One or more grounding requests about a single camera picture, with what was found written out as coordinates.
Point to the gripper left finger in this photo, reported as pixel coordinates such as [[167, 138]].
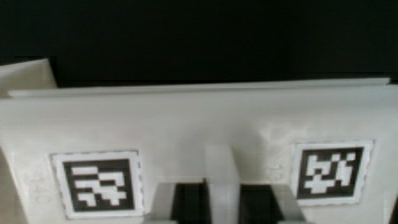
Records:
[[190, 204]]

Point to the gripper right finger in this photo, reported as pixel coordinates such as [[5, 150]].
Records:
[[260, 210]]

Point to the white door panel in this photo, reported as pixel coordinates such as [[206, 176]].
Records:
[[105, 145]]

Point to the white cabinet body box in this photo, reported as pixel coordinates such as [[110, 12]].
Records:
[[23, 76]]

